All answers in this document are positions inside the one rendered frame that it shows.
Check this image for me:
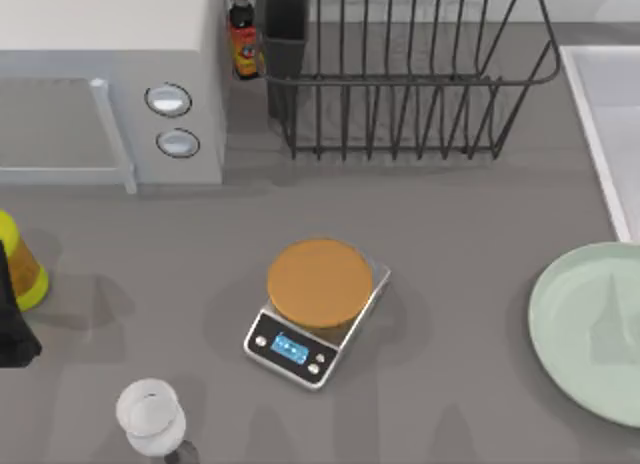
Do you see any yellow and orange bottle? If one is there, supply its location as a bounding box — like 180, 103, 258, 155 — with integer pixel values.
0, 209, 50, 313

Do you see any dark grey cutlery holder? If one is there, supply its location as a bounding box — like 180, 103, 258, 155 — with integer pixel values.
262, 0, 310, 120

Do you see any microwave oven door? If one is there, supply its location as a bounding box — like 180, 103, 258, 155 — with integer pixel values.
0, 77, 138, 195

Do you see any white sink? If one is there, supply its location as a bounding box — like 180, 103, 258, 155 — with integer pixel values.
558, 44, 640, 244

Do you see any large microwave knob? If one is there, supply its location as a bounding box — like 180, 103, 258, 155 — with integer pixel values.
143, 81, 194, 120

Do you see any pale green plate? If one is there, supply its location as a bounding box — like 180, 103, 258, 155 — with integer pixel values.
528, 241, 640, 429

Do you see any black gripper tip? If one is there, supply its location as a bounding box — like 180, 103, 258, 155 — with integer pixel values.
0, 239, 43, 369

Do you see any pale microwave oven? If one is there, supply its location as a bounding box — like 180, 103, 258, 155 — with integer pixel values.
0, 0, 227, 195

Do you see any dark sauce bottle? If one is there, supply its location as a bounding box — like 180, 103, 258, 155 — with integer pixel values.
228, 0, 263, 82

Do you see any dark wire dish rack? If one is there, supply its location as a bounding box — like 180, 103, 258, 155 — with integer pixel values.
261, 0, 561, 162

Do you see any clear glass cup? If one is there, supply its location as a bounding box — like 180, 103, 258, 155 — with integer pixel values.
115, 378, 188, 458

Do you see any small microwave knob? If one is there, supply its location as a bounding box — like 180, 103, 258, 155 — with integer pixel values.
155, 127, 202, 160

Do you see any silver kitchen scale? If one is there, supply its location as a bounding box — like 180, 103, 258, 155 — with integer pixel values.
243, 258, 392, 391

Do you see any round brown scale platform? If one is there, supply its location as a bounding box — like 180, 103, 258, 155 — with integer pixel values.
266, 238, 374, 331

